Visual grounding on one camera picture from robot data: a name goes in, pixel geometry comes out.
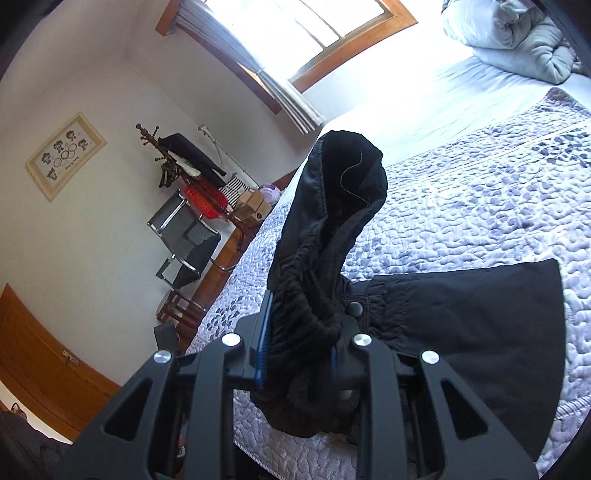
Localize wooden door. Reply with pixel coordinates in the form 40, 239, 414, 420
0, 282, 123, 444

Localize wooden coat rack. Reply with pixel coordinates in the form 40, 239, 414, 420
136, 122, 250, 252

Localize black metal chair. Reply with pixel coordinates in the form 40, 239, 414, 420
147, 191, 236, 289

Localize striped cloth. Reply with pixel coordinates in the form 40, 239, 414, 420
217, 178, 247, 208

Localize wooden window frame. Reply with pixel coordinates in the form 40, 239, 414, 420
156, 0, 419, 93

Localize bed with quilted cover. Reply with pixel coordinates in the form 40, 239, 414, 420
185, 55, 591, 480

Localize white drying rack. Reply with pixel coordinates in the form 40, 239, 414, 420
198, 124, 259, 190

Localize black pants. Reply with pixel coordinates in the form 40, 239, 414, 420
252, 129, 566, 462

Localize black jacket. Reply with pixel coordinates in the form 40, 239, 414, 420
157, 134, 228, 188

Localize striped curtain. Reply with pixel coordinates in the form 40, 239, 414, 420
178, 0, 326, 136

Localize red bag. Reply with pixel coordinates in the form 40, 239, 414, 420
180, 185, 228, 220

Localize framed wall picture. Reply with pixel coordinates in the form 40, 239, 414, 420
25, 111, 108, 202

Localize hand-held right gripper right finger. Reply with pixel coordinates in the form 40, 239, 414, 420
330, 319, 541, 480

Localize dark cloth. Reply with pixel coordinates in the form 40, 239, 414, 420
0, 406, 75, 480

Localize wooden stool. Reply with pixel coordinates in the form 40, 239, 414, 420
156, 291, 208, 337

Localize black clothes hangers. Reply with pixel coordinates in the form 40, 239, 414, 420
157, 159, 179, 190

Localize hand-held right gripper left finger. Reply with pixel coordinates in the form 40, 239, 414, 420
58, 291, 275, 480

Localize grey duvet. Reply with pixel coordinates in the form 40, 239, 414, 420
441, 0, 585, 85

